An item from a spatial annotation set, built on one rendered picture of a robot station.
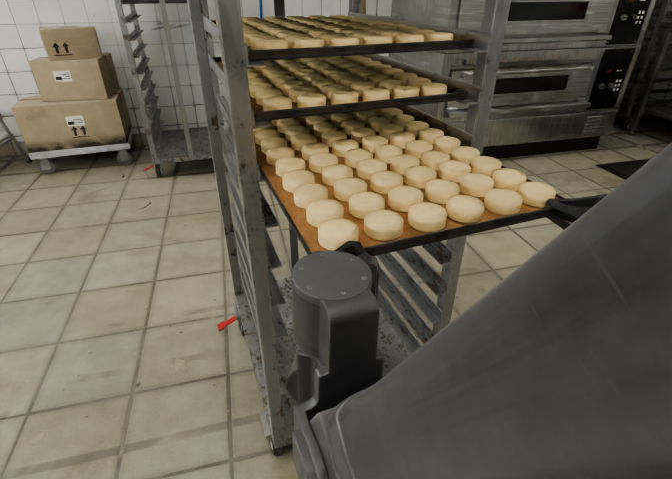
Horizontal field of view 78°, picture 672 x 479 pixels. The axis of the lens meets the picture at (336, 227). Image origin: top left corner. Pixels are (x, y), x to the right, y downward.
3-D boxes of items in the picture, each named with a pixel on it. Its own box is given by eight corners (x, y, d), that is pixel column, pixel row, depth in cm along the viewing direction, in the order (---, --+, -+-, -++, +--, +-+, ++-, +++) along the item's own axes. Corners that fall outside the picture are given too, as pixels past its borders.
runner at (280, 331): (288, 335, 88) (287, 325, 86) (275, 339, 87) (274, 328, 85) (237, 205, 139) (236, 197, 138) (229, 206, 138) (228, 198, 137)
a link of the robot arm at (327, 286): (310, 516, 26) (427, 466, 29) (312, 398, 20) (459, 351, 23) (264, 371, 36) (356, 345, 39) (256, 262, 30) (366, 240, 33)
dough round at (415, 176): (417, 191, 64) (419, 179, 63) (397, 180, 67) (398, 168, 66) (441, 184, 66) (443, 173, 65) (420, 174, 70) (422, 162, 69)
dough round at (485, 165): (506, 174, 70) (508, 163, 69) (484, 180, 67) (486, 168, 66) (483, 164, 73) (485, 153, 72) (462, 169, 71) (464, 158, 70)
